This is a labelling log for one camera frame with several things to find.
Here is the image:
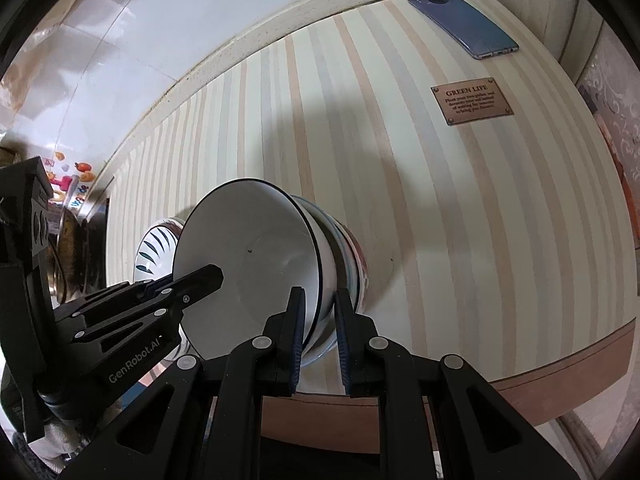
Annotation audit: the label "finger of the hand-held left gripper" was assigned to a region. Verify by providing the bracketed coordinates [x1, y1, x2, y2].
[72, 264, 224, 357]
[52, 280, 173, 326]

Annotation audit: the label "brown label patch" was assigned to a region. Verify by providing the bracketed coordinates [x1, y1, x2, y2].
[431, 77, 515, 126]

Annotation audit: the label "striped cat print tablecloth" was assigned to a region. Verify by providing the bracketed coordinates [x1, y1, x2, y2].
[102, 0, 640, 443]

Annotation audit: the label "white plate blue stripes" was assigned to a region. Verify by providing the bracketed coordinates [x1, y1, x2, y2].
[134, 216, 192, 362]

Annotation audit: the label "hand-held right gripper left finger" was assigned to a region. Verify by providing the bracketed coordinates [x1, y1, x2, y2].
[60, 286, 307, 480]

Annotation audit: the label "blue smartphone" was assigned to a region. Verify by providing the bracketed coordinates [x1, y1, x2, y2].
[406, 0, 520, 61]

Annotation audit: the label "white patterned bowl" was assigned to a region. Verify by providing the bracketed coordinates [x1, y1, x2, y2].
[344, 229, 372, 313]

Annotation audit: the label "white bowl blue rim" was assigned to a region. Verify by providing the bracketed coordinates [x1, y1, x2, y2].
[290, 194, 353, 367]

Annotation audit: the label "white bowl dark rim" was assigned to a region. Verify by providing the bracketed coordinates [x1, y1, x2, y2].
[172, 179, 333, 361]

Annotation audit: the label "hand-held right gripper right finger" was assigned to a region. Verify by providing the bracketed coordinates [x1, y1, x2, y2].
[334, 289, 583, 480]

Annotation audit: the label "colourful wall stickers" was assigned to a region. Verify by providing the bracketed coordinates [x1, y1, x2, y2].
[47, 150, 96, 206]

